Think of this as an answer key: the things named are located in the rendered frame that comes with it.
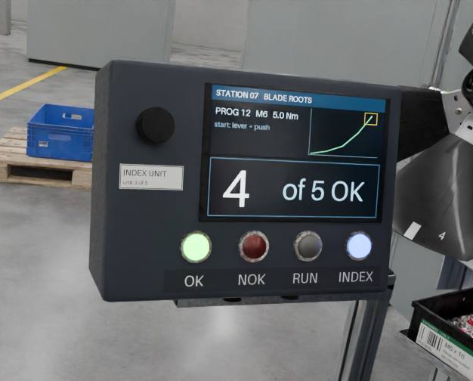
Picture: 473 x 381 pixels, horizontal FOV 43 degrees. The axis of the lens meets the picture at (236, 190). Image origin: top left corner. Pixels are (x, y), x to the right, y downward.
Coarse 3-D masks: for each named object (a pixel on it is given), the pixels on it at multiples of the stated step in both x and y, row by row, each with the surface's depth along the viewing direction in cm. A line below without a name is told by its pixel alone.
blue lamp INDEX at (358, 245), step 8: (352, 232) 53; (360, 232) 53; (352, 240) 53; (360, 240) 53; (368, 240) 53; (352, 248) 53; (360, 248) 53; (368, 248) 53; (352, 256) 53; (360, 256) 53
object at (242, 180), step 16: (224, 160) 49; (240, 160) 49; (256, 160) 50; (208, 176) 48; (224, 176) 49; (240, 176) 49; (256, 176) 50; (208, 192) 48; (224, 192) 49; (240, 192) 49; (256, 192) 50; (208, 208) 49; (224, 208) 49; (240, 208) 50; (256, 208) 50
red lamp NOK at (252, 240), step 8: (248, 232) 50; (256, 232) 50; (240, 240) 50; (248, 240) 49; (256, 240) 49; (264, 240) 50; (240, 248) 50; (248, 248) 49; (256, 248) 49; (264, 248) 50; (248, 256) 50; (256, 256) 50; (264, 256) 50
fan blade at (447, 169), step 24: (456, 144) 115; (408, 168) 115; (432, 168) 114; (456, 168) 113; (408, 192) 113; (432, 192) 112; (456, 192) 111; (408, 216) 111; (432, 216) 110; (456, 216) 109; (432, 240) 108; (456, 240) 107
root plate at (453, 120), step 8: (448, 96) 126; (456, 96) 125; (448, 104) 127; (456, 104) 125; (464, 104) 124; (448, 112) 127; (464, 112) 125; (472, 112) 123; (448, 120) 127; (456, 120) 126; (456, 128) 126
